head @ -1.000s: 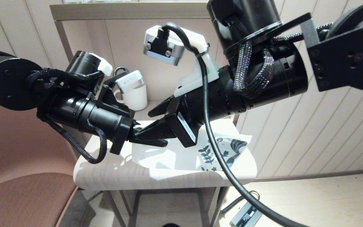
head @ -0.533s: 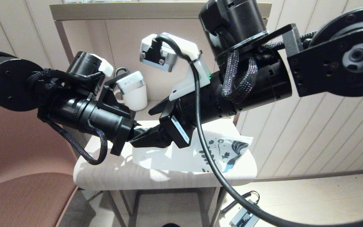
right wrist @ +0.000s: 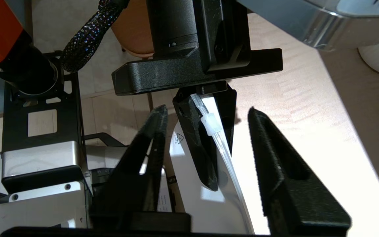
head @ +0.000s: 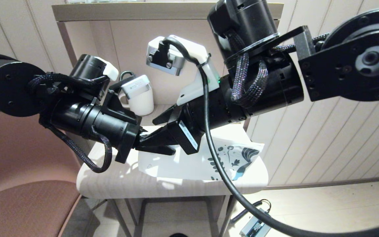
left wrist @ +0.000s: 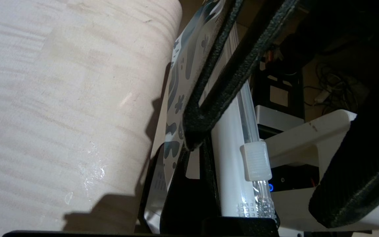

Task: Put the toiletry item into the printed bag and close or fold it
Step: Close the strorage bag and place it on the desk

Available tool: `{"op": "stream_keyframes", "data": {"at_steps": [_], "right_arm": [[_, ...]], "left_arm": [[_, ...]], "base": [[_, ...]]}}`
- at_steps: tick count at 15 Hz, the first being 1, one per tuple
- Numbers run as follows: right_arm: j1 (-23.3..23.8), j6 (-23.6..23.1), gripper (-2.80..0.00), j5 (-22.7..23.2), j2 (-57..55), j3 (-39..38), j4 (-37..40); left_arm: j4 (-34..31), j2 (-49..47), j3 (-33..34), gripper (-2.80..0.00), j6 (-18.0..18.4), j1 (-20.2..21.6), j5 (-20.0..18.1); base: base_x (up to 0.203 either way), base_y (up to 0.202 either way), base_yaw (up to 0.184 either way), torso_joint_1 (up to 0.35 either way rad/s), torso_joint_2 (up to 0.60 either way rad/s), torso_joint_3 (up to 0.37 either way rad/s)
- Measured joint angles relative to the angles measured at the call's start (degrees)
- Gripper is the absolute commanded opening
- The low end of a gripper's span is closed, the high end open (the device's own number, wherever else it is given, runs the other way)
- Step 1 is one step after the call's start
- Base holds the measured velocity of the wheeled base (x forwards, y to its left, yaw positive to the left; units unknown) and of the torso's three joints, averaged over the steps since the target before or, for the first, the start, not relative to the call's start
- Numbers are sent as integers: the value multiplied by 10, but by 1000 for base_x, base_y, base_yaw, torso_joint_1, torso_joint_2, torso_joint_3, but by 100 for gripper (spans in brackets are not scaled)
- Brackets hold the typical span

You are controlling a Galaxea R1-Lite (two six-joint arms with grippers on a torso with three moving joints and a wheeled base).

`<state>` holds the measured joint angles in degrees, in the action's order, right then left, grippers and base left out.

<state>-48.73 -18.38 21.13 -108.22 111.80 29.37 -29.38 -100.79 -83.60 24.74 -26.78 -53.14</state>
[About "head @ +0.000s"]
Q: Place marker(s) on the light wooden desk with hutch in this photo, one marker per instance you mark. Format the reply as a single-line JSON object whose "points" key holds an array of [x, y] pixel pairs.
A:
{"points": [[176, 187]]}

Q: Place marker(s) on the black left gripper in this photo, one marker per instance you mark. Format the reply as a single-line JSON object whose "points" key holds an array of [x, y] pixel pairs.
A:
{"points": [[110, 128]]}

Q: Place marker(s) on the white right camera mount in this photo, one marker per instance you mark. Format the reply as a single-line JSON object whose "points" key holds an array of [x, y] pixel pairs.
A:
{"points": [[196, 85]]}

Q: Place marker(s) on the black left camera bracket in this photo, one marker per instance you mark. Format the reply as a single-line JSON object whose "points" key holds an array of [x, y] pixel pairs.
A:
{"points": [[117, 110]]}

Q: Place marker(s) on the brown pink chair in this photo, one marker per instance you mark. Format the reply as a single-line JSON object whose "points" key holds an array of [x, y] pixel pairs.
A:
{"points": [[21, 204]]}

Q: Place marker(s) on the black rounded robot part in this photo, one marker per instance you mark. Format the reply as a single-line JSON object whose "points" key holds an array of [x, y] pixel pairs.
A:
{"points": [[178, 235]]}

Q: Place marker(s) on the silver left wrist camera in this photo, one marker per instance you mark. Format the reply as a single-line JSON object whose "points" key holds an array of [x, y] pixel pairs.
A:
{"points": [[137, 86]]}

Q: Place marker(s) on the grey power adapter box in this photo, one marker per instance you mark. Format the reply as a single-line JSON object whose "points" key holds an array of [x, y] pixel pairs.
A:
{"points": [[253, 228]]}

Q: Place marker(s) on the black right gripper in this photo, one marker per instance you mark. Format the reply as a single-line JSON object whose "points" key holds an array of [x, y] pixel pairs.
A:
{"points": [[215, 108]]}

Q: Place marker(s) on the white floral zipper pouch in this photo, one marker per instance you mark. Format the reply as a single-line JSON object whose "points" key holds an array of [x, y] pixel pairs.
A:
{"points": [[189, 164]]}

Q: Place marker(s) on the white ribbed mug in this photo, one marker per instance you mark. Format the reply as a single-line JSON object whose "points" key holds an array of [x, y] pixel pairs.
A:
{"points": [[143, 105]]}

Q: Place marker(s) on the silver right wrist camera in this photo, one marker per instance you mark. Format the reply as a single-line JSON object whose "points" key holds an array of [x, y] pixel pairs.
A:
{"points": [[174, 64]]}

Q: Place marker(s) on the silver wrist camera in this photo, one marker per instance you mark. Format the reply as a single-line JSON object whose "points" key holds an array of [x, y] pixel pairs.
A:
{"points": [[174, 64], [137, 86]]}

